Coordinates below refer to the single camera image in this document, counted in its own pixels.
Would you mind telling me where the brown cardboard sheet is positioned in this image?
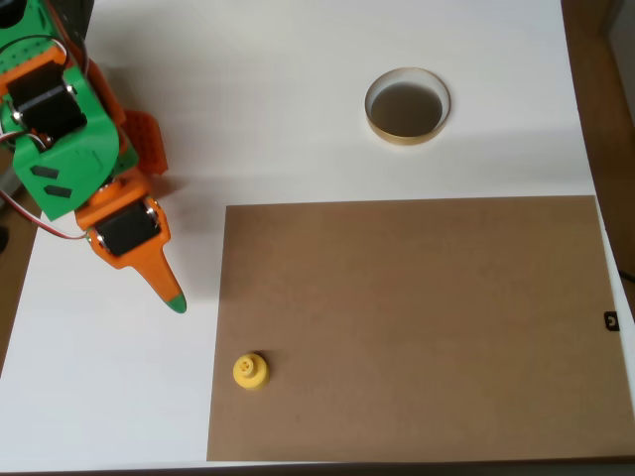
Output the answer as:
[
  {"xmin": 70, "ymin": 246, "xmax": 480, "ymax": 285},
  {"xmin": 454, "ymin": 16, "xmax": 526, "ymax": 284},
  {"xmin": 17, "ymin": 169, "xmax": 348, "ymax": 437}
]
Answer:
[{"xmin": 206, "ymin": 194, "xmax": 635, "ymax": 462}]

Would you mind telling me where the white base board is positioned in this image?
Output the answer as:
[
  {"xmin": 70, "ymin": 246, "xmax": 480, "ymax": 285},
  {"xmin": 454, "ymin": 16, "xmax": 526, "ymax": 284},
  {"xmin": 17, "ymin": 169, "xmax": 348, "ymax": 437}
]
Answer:
[{"xmin": 0, "ymin": 0, "xmax": 635, "ymax": 472}]

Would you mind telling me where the white black wrist servo cable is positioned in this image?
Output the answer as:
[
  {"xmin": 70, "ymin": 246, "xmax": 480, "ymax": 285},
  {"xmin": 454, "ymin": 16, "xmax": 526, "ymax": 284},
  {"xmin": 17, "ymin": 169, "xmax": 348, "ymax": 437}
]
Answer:
[{"xmin": 0, "ymin": 33, "xmax": 88, "ymax": 68}]

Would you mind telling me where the round shallow tape-ring dish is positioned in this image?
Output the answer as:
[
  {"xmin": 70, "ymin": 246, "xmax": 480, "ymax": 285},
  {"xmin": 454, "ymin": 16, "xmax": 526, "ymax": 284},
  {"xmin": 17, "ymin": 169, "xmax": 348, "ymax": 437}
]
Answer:
[{"xmin": 364, "ymin": 66, "xmax": 452, "ymax": 148}]

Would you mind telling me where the white red gripper servo cable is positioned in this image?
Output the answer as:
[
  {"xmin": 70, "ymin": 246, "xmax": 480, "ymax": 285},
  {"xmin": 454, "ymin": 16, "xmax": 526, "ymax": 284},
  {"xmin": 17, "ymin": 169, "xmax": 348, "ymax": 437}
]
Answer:
[{"xmin": 0, "ymin": 131, "xmax": 90, "ymax": 241}]

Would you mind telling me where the orange robot base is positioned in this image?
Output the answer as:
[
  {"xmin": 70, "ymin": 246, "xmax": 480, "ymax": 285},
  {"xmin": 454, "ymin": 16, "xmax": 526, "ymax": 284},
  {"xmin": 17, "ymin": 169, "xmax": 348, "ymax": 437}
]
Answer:
[{"xmin": 121, "ymin": 108, "xmax": 171, "ymax": 176}]

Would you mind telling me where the small yellow plastic piece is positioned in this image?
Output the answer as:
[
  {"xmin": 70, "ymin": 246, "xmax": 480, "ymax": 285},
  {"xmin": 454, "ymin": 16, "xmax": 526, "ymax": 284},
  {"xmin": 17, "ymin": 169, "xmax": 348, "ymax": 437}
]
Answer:
[{"xmin": 231, "ymin": 351, "xmax": 272, "ymax": 394}]

